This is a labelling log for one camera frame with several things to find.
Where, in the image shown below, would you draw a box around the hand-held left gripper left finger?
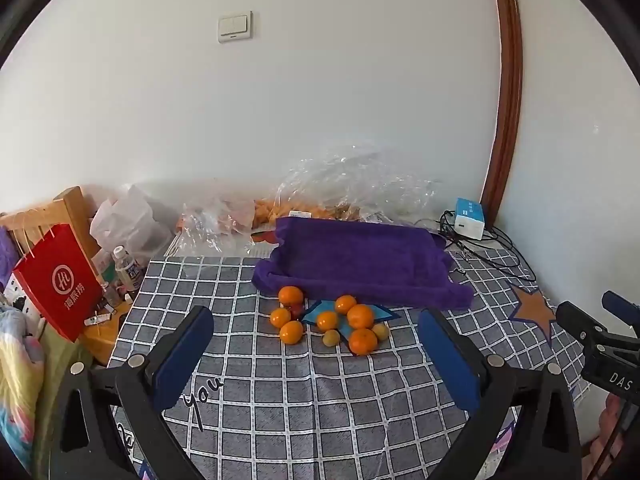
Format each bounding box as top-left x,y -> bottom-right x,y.
37,305 -> 216,480

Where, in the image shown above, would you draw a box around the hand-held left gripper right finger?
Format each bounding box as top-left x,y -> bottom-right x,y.
418,307 -> 583,480

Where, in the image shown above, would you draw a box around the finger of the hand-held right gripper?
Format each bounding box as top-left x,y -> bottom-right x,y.
601,290 -> 640,328
555,301 -> 610,348

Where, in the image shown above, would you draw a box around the purple towel covered tray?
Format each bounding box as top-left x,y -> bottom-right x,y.
251,216 -> 475,311

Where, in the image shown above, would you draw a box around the person's right hand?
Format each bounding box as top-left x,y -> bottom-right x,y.
592,392 -> 640,471

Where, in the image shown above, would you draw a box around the clear plastic bottle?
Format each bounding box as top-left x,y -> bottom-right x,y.
111,246 -> 143,292

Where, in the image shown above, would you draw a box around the grey checkered bedsheet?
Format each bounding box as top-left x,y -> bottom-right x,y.
107,240 -> 591,480

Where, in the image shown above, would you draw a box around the small clear plastic bag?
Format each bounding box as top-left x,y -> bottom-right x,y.
175,195 -> 258,256

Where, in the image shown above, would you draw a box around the white and blue box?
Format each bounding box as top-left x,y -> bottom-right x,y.
454,198 -> 486,241

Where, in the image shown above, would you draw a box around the white plastic bag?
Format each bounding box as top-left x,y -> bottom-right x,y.
90,185 -> 173,261

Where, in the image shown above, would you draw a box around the red paper bag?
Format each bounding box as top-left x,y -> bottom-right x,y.
11,223 -> 103,343

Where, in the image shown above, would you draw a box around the bagged orange fruit pile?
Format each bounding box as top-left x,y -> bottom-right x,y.
254,199 -> 362,226

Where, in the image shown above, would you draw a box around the pastel colourful blanket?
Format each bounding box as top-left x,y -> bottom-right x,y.
0,305 -> 66,466

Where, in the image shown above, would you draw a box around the white printed box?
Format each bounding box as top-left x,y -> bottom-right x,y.
2,280 -> 43,323

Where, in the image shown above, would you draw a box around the wooden chair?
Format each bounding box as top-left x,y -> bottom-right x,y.
0,186 -> 133,366

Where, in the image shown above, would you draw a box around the large clear plastic bag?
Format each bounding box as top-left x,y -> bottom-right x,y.
274,142 -> 443,223

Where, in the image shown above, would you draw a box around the purple paper bag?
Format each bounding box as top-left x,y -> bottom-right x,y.
0,210 -> 31,281

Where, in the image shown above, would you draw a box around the black cables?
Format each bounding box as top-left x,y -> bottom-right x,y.
415,210 -> 538,281

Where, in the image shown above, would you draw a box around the brown wooden door frame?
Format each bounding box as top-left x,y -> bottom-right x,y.
481,0 -> 524,226

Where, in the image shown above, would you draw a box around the white light switch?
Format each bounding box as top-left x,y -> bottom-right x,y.
217,11 -> 254,44

